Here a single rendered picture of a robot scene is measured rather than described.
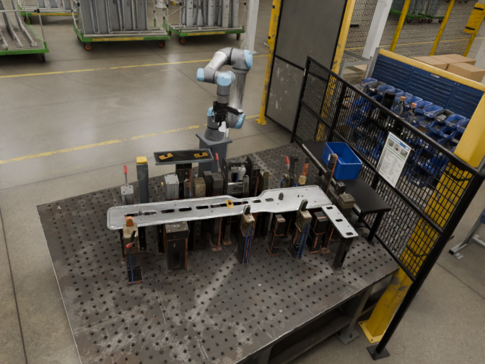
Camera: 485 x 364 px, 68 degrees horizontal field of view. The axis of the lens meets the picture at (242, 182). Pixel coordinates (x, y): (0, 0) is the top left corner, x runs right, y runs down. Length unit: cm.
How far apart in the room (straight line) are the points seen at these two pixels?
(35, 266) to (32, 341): 69
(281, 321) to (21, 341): 177
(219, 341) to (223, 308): 20
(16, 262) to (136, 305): 162
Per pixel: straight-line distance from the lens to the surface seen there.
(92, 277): 224
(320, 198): 240
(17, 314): 313
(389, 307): 280
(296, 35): 484
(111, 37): 867
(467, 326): 354
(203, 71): 218
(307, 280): 226
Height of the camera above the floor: 236
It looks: 35 degrees down
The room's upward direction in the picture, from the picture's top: 7 degrees clockwise
